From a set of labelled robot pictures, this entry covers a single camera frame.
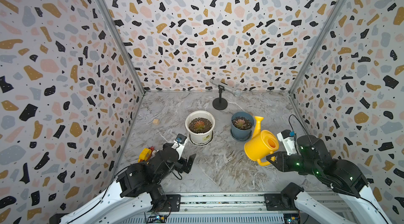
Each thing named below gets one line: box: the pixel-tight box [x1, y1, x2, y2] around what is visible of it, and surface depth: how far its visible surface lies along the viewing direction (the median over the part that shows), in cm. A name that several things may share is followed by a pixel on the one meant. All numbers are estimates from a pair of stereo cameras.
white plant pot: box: [185, 110, 216, 145], surface depth 93 cm
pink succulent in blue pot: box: [233, 118, 247, 129], surface depth 94 cm
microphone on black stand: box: [209, 78, 243, 111], surface depth 115 cm
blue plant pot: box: [230, 111, 255, 140], surface depth 94 cm
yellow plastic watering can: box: [244, 115, 280, 167], surface depth 67 cm
